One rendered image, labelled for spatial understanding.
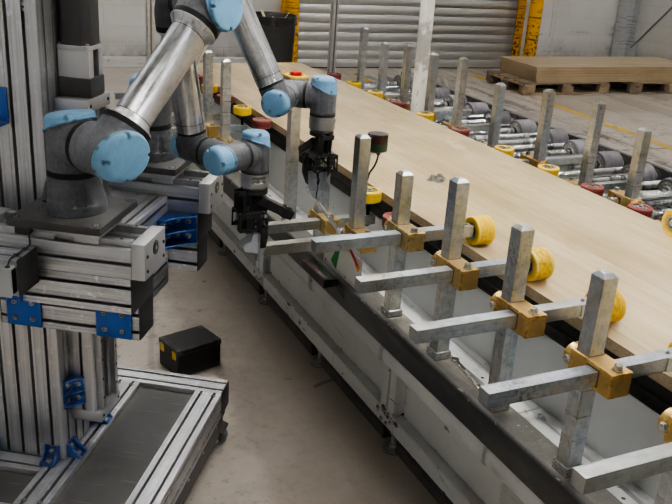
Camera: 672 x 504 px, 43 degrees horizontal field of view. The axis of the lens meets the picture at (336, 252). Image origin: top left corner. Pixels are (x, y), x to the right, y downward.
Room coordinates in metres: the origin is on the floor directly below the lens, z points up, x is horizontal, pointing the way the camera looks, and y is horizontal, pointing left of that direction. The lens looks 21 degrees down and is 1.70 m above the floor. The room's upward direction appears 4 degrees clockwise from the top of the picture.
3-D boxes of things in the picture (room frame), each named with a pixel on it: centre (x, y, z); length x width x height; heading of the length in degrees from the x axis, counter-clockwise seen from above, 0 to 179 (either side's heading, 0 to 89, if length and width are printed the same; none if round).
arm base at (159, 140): (2.34, 0.55, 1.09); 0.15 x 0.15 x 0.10
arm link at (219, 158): (2.08, 0.30, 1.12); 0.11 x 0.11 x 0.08; 53
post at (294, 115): (2.79, 0.17, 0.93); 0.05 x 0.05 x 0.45; 26
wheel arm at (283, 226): (2.50, 0.08, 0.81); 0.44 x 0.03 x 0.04; 116
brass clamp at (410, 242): (2.09, -0.17, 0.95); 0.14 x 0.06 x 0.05; 26
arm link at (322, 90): (2.40, 0.07, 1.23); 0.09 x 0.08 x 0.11; 81
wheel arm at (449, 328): (1.62, -0.39, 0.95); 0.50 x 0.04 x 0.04; 116
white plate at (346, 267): (2.35, -0.02, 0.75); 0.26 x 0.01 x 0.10; 26
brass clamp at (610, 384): (1.42, -0.51, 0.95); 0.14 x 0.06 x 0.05; 26
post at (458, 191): (1.88, -0.27, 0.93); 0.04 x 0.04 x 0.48; 26
